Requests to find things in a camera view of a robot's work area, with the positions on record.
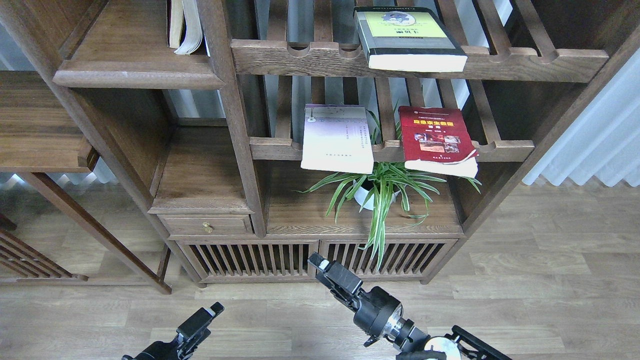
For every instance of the wooden side table left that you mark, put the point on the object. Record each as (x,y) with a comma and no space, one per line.
(38,137)

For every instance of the dark wooden bookshelf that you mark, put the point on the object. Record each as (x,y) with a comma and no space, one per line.
(209,138)

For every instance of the upright books on shelf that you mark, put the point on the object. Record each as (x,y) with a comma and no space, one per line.
(184,29)

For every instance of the white curtain right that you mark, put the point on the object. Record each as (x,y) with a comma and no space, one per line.
(604,141)

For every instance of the red book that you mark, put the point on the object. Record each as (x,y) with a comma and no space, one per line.
(435,140)

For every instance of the brass drawer knob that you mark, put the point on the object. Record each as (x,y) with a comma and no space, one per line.
(207,227)

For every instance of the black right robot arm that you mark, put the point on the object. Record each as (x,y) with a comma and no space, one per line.
(414,344)

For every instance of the green spider plant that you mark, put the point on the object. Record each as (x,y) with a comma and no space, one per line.
(377,191)

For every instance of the pale purple book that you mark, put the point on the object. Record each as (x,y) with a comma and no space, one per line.
(336,138)

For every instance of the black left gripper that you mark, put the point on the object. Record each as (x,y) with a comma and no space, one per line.
(183,346)

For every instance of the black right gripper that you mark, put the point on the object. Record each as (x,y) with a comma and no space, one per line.
(377,313)

